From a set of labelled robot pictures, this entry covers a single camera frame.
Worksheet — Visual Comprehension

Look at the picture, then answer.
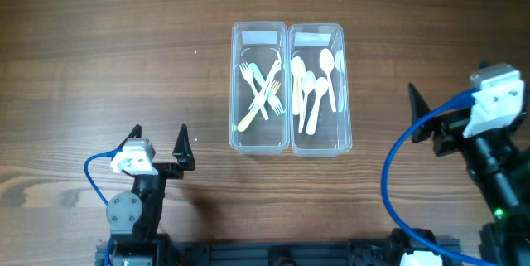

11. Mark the right blue cable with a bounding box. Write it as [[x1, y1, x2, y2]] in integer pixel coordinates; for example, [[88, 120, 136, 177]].
[[380, 87, 498, 266]]

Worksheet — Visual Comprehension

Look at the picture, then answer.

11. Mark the beige plastic fork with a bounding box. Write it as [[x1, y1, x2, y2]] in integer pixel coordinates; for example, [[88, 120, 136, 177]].
[[249, 54, 282, 109]]

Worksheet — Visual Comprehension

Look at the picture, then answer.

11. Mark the left blue cable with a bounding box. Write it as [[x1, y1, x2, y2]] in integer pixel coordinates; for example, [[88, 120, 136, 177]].
[[83, 149, 123, 266]]

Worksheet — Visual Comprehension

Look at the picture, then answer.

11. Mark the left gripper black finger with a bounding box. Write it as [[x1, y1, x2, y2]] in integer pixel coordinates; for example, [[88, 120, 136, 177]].
[[117, 124, 142, 149], [172, 124, 195, 171]]

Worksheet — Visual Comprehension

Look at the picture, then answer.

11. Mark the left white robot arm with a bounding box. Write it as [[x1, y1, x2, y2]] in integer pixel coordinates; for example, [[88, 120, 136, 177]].
[[97, 124, 195, 266]]

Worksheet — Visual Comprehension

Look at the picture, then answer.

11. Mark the left clear plastic container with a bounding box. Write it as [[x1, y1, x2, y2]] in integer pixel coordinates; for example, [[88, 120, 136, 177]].
[[229, 21, 291, 155]]

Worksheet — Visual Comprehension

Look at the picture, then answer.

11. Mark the yellow plastic fork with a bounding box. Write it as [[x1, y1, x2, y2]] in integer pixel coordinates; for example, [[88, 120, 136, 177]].
[[237, 80, 281, 132]]

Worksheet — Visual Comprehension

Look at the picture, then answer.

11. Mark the right clear plastic container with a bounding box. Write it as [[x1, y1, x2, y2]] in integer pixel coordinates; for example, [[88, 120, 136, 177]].
[[288, 23, 353, 157]]

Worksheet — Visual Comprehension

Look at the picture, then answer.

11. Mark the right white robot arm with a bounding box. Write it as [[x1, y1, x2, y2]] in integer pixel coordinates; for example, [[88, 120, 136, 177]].
[[412, 61, 529, 265]]

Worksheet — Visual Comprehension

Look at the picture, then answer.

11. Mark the white plastic fork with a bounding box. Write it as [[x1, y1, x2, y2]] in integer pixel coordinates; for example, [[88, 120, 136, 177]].
[[239, 62, 265, 95]]

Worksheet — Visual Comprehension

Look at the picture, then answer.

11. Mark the translucent plastic fork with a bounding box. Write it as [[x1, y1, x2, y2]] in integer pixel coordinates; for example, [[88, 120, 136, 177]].
[[249, 60, 284, 115]]

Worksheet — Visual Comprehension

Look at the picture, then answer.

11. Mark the blue cable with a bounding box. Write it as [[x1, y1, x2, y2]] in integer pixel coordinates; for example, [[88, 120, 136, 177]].
[[380, 87, 498, 266], [83, 149, 123, 266]]

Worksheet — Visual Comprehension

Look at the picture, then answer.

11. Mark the white plastic spoon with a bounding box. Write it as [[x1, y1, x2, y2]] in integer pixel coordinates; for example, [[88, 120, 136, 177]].
[[319, 48, 336, 113], [306, 77, 328, 135], [291, 56, 306, 133]]

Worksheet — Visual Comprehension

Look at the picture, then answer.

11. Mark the clear plastic container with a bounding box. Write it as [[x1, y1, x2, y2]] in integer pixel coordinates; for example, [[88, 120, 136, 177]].
[[229, 21, 291, 155], [288, 23, 353, 157]]

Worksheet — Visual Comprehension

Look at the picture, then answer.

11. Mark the yellow plastic spoon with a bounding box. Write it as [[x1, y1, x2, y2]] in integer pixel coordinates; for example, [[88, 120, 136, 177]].
[[291, 76, 299, 115]]

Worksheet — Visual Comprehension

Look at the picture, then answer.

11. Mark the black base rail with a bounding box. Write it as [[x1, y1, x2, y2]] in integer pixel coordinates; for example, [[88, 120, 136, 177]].
[[94, 232, 458, 266]]

